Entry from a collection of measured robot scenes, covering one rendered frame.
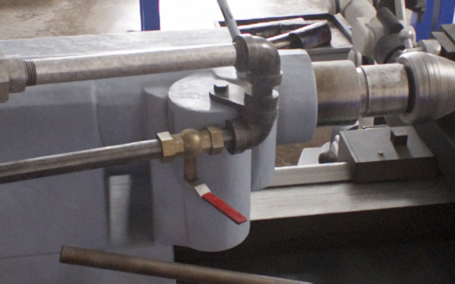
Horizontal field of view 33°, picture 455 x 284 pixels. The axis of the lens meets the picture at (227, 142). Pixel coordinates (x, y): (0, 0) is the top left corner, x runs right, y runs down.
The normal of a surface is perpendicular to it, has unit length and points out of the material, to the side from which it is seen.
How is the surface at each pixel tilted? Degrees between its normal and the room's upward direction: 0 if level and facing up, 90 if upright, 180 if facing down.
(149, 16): 90
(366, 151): 0
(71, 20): 0
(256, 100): 81
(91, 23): 0
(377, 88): 53
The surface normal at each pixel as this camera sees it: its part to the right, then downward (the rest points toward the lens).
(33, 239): 0.13, 0.12
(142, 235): 0.00, -0.85
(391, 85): 0.11, -0.18
